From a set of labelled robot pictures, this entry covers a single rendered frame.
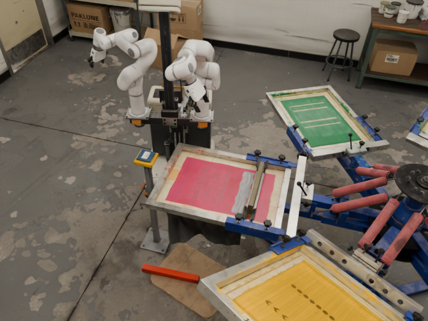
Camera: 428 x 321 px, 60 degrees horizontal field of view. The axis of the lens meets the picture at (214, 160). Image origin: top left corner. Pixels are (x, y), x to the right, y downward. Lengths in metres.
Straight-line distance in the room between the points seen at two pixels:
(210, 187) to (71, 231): 1.56
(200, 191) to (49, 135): 2.60
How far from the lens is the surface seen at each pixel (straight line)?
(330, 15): 5.73
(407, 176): 2.18
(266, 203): 2.28
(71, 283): 3.21
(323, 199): 2.27
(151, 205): 2.22
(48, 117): 4.85
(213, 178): 2.40
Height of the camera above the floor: 2.66
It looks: 43 degrees down
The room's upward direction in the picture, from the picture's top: 2 degrees clockwise
